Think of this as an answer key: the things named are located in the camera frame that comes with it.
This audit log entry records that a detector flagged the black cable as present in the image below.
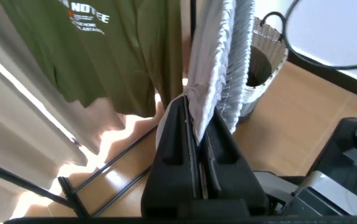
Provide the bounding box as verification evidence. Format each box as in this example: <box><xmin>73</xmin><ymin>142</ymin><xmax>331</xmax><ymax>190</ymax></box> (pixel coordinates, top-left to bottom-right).
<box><xmin>282</xmin><ymin>0</ymin><xmax>357</xmax><ymax>71</ymax></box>

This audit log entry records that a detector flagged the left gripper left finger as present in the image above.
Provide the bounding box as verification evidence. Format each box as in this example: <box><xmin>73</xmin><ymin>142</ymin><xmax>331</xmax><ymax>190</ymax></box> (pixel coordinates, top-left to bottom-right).
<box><xmin>141</xmin><ymin>95</ymin><xmax>199</xmax><ymax>218</ymax></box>

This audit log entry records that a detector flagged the black clothes rack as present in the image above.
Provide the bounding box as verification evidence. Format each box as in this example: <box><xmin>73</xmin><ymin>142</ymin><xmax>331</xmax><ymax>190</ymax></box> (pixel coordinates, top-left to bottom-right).
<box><xmin>0</xmin><ymin>0</ymin><xmax>198</xmax><ymax>218</ymax></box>

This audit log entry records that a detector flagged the white laundry basket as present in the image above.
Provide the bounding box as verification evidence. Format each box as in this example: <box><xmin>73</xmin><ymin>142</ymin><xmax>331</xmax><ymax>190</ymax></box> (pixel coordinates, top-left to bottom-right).
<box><xmin>239</xmin><ymin>11</ymin><xmax>290</xmax><ymax>118</ymax></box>

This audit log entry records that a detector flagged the green printed shirt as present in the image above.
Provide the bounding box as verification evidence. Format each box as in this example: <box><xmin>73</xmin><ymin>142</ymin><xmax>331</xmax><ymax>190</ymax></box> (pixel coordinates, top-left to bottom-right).
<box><xmin>0</xmin><ymin>0</ymin><xmax>184</xmax><ymax>118</ymax></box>

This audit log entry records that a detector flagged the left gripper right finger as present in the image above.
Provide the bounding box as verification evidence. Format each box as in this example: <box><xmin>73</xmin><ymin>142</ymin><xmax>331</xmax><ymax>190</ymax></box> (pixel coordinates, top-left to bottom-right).
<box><xmin>200</xmin><ymin>109</ymin><xmax>269</xmax><ymax>218</ymax></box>

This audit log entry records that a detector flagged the pale grey garment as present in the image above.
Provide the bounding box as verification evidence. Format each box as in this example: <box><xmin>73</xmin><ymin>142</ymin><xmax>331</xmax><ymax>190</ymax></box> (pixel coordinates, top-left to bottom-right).
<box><xmin>155</xmin><ymin>0</ymin><xmax>256</xmax><ymax>147</ymax></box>

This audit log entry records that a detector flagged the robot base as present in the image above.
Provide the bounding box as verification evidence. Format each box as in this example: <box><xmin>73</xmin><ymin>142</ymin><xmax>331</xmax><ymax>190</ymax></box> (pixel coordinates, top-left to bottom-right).
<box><xmin>252</xmin><ymin>116</ymin><xmax>357</xmax><ymax>217</ymax></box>

